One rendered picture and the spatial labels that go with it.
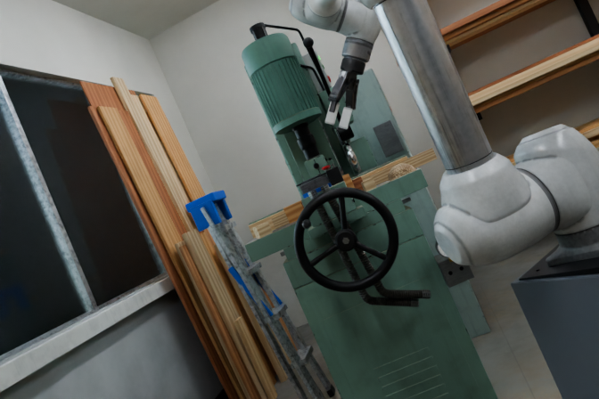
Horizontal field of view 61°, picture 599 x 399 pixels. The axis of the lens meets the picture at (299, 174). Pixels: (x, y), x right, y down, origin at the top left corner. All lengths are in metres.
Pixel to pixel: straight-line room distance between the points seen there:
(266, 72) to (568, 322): 1.13
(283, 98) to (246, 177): 2.57
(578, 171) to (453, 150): 0.26
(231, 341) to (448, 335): 1.59
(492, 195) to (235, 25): 3.52
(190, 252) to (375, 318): 1.55
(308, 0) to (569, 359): 1.14
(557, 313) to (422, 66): 0.60
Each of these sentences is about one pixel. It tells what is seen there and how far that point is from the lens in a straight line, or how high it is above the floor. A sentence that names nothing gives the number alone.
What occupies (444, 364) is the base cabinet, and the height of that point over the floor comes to 0.32.
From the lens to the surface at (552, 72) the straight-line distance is 3.65.
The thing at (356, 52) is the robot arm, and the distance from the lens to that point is 1.62.
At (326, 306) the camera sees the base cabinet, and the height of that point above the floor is 0.62.
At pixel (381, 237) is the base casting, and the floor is 0.75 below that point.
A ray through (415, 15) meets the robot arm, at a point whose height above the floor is 1.20.
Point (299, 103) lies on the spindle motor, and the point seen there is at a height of 1.25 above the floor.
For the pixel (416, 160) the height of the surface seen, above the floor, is 0.92.
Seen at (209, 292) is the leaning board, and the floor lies 0.68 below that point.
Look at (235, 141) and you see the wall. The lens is 4.26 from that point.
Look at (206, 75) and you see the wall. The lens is 4.39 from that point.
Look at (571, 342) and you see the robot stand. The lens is 1.27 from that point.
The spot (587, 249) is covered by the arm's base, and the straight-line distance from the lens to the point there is 1.22.
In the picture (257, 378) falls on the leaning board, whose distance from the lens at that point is 3.06.
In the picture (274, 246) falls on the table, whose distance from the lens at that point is 1.63.
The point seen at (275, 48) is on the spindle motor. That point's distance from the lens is 1.75.
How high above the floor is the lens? 0.97
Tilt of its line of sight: 2 degrees up
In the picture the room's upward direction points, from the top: 24 degrees counter-clockwise
